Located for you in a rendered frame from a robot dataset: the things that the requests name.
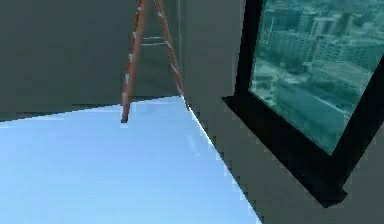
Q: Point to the red-brown wooden ladder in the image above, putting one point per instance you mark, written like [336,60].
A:
[133,56]

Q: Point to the black framed window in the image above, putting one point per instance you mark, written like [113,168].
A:
[306,83]

